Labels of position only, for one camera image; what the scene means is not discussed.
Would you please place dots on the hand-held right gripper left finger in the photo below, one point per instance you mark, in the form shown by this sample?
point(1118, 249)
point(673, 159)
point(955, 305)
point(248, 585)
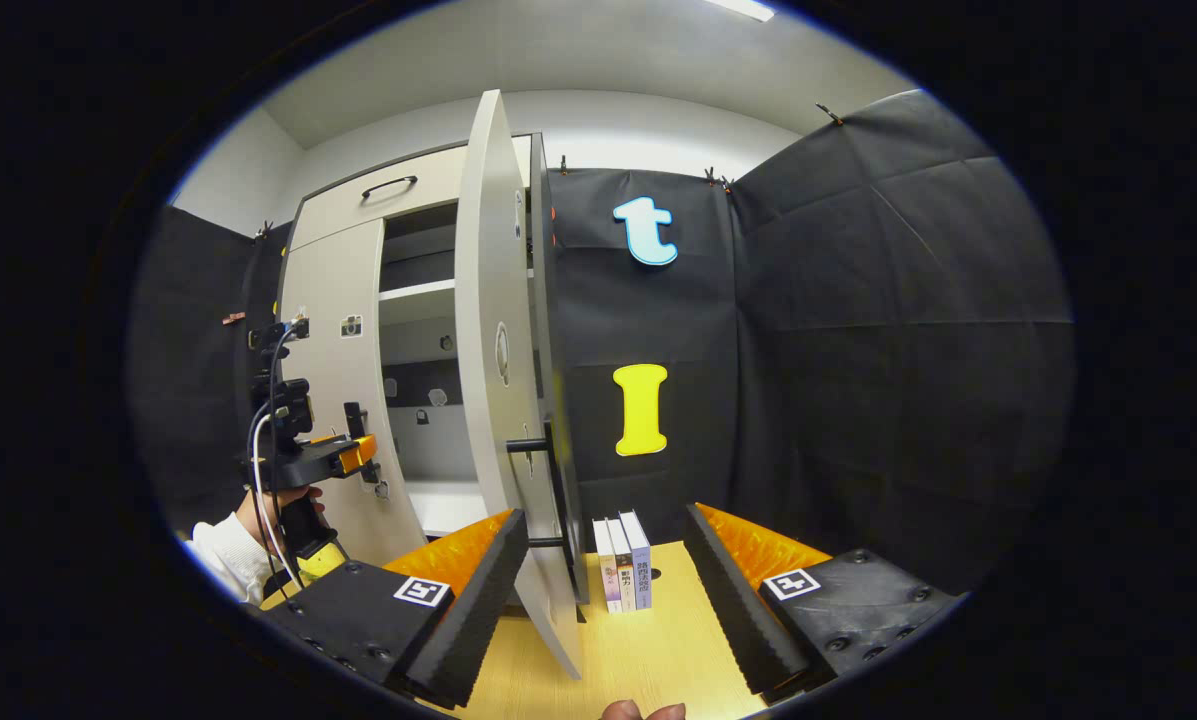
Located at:
point(473, 620)

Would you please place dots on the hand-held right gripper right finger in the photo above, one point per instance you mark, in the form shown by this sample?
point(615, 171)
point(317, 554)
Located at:
point(743, 610)

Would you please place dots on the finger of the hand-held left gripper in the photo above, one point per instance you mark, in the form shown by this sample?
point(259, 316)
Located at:
point(358, 452)

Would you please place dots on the white shoe cabinet door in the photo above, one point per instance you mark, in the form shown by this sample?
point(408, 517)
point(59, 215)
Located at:
point(328, 290)
point(483, 300)

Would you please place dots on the white double-door shoe cabinet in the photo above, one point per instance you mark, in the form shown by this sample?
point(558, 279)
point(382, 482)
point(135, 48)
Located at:
point(328, 215)

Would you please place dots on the white cabinet shelf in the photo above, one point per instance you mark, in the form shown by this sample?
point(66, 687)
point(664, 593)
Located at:
point(413, 291)

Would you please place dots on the brown book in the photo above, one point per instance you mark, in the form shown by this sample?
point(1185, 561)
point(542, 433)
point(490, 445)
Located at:
point(625, 575)

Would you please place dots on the white and pink book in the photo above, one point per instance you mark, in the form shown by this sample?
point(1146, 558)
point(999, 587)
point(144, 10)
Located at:
point(608, 580)

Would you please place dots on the black backdrop cloth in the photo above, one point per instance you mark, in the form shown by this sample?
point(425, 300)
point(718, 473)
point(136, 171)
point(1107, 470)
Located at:
point(858, 350)

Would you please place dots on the long ceiling light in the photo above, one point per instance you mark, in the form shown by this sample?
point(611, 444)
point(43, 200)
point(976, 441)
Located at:
point(740, 9)

